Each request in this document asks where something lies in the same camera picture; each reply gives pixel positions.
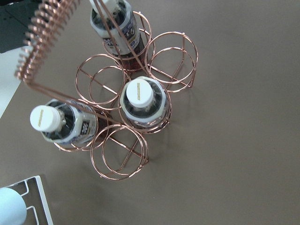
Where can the copper wire bottle basket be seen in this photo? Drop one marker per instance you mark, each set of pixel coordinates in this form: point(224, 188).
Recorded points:
point(118, 150)

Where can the black device on side table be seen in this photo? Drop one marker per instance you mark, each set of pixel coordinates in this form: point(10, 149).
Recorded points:
point(15, 16)

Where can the white cup rack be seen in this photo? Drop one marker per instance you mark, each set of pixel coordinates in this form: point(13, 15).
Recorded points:
point(32, 190)

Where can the tea bottle front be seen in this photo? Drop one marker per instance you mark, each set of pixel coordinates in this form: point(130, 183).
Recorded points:
point(59, 122)

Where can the tea bottle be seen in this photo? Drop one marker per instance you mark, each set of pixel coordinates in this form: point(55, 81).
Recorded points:
point(59, 122)
point(145, 102)
point(120, 35)

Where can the light blue cup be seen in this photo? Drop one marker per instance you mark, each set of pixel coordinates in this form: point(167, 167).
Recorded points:
point(12, 207)

